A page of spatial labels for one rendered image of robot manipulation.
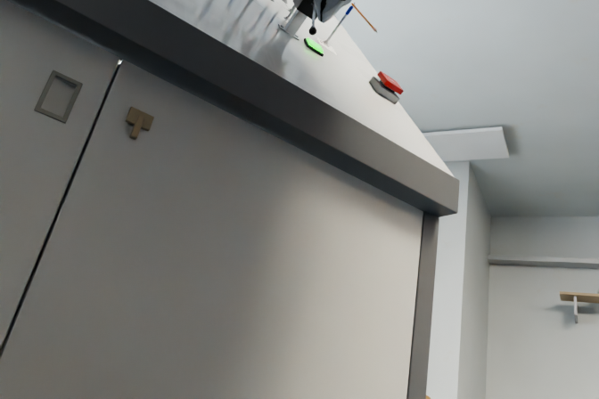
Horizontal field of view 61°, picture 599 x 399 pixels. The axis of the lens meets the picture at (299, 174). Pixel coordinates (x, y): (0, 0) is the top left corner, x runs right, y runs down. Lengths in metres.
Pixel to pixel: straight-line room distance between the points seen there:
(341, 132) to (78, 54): 0.37
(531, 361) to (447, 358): 1.87
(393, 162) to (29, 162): 0.51
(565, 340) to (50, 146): 7.04
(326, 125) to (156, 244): 0.30
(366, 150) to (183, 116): 0.28
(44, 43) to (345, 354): 0.55
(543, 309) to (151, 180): 7.00
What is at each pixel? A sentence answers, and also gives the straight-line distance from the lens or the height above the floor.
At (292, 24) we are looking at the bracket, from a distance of 1.01.
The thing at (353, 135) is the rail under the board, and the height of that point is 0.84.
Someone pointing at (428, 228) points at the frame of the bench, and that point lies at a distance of 0.91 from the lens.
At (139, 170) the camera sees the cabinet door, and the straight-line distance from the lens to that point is 0.63.
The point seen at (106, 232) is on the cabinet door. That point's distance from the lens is 0.60.
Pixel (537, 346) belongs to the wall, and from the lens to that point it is 7.36.
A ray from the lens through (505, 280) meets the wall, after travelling 7.57.
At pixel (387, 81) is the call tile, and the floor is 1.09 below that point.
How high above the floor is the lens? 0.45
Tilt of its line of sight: 24 degrees up
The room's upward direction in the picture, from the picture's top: 12 degrees clockwise
